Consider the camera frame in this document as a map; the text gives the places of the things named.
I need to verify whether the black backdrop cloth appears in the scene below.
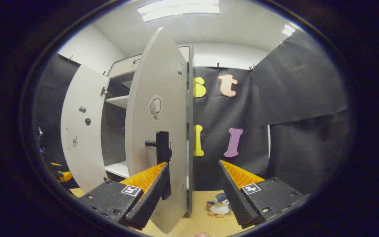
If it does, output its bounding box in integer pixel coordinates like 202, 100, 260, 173
33, 53, 81, 171
193, 30, 351, 195

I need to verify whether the white cabinet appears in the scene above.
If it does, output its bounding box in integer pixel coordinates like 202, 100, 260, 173
101, 45, 196, 218

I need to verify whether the large ceiling light panel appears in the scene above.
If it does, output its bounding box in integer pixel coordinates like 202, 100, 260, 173
138, 0, 220, 22

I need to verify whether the white cabinet shelf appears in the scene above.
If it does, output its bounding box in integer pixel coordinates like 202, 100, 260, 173
105, 95, 130, 109

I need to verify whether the white cabinet door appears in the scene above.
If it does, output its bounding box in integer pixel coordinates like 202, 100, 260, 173
61, 64, 110, 194
125, 27, 190, 234

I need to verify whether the penguin plush toy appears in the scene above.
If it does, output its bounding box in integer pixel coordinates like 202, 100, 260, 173
206, 193, 232, 218

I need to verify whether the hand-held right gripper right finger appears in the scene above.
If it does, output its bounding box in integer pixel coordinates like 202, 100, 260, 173
217, 160, 305, 230

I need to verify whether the small ceiling light panel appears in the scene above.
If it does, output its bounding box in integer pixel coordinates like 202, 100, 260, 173
282, 24, 296, 37

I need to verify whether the white cabinet drawer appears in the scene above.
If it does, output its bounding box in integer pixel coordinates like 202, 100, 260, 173
108, 46, 190, 78

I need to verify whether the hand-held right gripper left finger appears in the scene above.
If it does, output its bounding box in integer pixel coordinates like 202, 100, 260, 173
79, 161, 171, 231

